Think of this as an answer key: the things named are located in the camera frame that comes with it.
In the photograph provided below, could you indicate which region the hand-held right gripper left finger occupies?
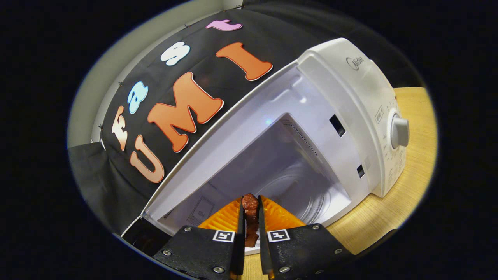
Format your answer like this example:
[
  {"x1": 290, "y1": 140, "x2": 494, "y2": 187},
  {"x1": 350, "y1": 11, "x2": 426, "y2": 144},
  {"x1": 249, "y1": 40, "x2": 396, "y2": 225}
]
[{"x1": 153, "y1": 196, "x2": 246, "y2": 280}]

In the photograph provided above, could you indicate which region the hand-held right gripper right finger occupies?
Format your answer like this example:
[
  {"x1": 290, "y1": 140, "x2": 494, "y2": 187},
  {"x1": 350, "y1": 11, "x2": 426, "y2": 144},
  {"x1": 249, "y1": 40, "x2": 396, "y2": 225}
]
[{"x1": 257, "y1": 194, "x2": 354, "y2": 280}]

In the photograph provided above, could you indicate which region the red braised meat piece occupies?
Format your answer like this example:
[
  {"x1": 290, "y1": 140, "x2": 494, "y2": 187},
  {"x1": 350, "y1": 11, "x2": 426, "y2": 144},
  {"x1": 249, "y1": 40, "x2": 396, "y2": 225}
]
[{"x1": 241, "y1": 193, "x2": 260, "y2": 248}]

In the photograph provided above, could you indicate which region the white microwave oven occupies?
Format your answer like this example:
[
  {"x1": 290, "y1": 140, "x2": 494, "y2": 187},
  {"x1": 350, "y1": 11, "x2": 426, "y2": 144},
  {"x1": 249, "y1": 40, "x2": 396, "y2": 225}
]
[{"x1": 121, "y1": 37, "x2": 410, "y2": 259}]

